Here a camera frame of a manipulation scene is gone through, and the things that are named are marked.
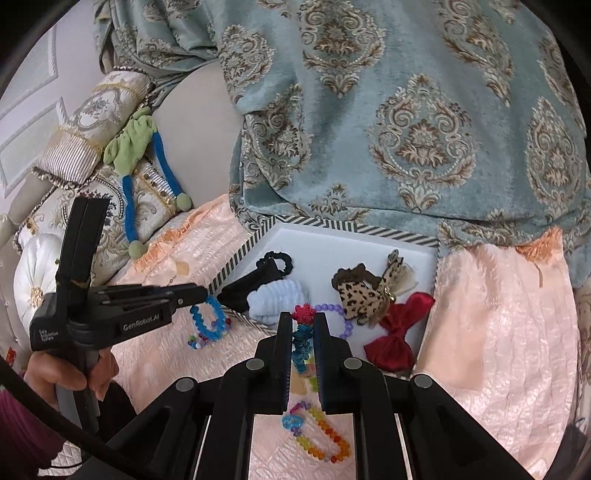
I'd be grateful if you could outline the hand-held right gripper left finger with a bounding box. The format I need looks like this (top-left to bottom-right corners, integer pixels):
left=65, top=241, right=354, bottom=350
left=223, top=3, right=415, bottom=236
left=104, top=311, right=296, bottom=480

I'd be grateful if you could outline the blue crystal bead bracelet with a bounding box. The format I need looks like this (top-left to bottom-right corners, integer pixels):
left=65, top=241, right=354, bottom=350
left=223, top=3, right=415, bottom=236
left=190, top=295, right=227, bottom=344

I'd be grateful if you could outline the person's left forearm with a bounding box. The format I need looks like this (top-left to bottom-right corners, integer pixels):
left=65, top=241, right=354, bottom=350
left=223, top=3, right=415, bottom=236
left=0, top=388, right=63, bottom=467

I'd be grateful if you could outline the green and blue plush toy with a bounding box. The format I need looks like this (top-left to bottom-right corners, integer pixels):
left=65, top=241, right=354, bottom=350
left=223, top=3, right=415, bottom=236
left=102, top=108, right=192, bottom=261

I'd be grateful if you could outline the striped cardboard box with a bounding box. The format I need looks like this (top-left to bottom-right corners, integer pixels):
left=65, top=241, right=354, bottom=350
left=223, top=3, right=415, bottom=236
left=205, top=215, right=439, bottom=370

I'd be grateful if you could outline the white quilted bedsheet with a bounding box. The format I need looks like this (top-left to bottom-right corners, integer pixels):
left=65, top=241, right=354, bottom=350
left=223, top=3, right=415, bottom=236
left=41, top=440, right=109, bottom=480

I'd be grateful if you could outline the person's left hand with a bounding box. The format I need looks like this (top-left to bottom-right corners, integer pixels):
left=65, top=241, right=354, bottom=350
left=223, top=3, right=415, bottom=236
left=23, top=348, right=118, bottom=401

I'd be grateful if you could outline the light blue fluffy scrunchie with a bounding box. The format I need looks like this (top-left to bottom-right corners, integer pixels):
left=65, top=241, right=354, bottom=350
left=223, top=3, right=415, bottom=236
left=247, top=277, right=308, bottom=329

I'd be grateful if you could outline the cream striped bolster pillow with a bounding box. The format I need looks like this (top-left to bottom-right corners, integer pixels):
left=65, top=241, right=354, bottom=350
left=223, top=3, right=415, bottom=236
left=32, top=69, right=153, bottom=185

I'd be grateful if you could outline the red white purple bead bracelet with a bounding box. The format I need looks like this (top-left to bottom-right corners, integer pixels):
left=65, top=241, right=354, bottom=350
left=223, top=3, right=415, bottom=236
left=187, top=318, right=232, bottom=349

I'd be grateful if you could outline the beige upholstered headboard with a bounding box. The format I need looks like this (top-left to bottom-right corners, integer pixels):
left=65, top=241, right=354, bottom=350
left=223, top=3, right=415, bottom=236
left=152, top=60, right=245, bottom=208

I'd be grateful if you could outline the black scrunchie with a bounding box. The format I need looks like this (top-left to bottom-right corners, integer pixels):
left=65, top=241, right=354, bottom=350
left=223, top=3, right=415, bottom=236
left=256, top=251, right=294, bottom=280

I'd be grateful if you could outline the blue beaded flower bracelet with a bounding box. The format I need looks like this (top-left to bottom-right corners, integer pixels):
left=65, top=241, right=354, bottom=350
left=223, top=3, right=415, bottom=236
left=292, top=304, right=317, bottom=374

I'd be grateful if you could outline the white round pillow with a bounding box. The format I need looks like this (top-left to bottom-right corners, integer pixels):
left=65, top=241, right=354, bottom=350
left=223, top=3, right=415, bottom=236
left=14, top=233, right=63, bottom=342

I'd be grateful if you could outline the white panelled door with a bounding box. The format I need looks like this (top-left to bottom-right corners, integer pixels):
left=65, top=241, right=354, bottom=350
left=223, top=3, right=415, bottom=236
left=0, top=23, right=116, bottom=195

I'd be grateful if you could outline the rainbow crystal bead bracelet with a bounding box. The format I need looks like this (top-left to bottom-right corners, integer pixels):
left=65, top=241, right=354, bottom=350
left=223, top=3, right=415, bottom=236
left=281, top=401, right=352, bottom=462

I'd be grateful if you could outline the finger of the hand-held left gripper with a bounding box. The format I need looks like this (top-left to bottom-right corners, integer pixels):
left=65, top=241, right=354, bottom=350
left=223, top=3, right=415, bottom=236
left=90, top=283, right=210, bottom=301
left=104, top=298, right=200, bottom=312

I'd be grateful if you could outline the leopard print hair clip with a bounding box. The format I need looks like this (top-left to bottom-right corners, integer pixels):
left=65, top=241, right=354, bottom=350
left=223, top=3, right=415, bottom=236
left=331, top=249, right=419, bottom=328

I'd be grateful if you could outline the red satin bow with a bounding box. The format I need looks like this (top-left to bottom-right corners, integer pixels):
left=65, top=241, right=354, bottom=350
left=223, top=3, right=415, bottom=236
left=363, top=292, right=435, bottom=372

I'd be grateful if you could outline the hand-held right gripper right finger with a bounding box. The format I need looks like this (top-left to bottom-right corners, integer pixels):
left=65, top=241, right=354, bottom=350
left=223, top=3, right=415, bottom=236
left=313, top=314, right=532, bottom=480

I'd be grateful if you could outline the teal damask blanket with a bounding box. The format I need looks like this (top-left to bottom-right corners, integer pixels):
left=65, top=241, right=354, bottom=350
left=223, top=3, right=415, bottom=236
left=92, top=0, right=591, bottom=287

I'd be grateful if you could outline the black fabric headband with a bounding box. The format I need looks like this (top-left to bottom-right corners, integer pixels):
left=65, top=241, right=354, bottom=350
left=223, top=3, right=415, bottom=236
left=217, top=265, right=287, bottom=312

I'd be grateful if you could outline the pink quilted blanket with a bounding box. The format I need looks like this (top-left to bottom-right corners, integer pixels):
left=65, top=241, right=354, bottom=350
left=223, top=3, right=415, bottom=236
left=108, top=194, right=583, bottom=480

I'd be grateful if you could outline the floral patterned pillow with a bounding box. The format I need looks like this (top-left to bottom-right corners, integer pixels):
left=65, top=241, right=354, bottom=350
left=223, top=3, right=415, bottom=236
left=14, top=161, right=181, bottom=287

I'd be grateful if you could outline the black cable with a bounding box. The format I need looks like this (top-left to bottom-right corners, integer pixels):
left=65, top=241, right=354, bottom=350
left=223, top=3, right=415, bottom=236
left=0, top=357, right=121, bottom=462

